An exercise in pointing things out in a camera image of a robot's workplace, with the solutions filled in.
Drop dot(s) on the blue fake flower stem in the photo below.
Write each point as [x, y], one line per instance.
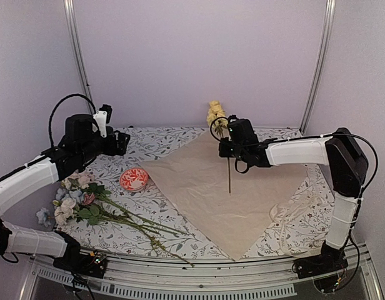
[66, 205]

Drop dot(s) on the red white patterned dish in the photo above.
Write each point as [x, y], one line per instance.
[134, 179]

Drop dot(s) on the white lace ribbon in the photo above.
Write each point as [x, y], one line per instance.
[303, 221]

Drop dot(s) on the right aluminium frame post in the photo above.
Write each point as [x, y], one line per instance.
[319, 66]

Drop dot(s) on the left aluminium frame post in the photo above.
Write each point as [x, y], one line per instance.
[72, 27]

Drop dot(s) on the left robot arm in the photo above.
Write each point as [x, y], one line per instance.
[51, 166]

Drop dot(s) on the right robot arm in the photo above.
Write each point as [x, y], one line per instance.
[339, 151]

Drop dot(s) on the pale pink white flower stem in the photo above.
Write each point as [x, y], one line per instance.
[84, 181]

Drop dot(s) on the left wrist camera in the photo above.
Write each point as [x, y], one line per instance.
[100, 119]

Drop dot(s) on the beige wrapping paper sheet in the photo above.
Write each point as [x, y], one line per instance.
[231, 209]

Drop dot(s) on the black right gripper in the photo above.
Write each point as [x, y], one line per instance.
[222, 149]

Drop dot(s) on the aluminium frame post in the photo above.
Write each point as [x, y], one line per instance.
[72, 27]
[319, 66]

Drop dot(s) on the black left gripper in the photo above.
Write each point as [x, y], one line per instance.
[122, 144]

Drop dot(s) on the right arm base board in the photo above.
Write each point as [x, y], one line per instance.
[332, 271]

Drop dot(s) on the yellow fake flower stem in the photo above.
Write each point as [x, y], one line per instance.
[216, 119]

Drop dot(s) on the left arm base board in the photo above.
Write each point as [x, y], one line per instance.
[93, 264]

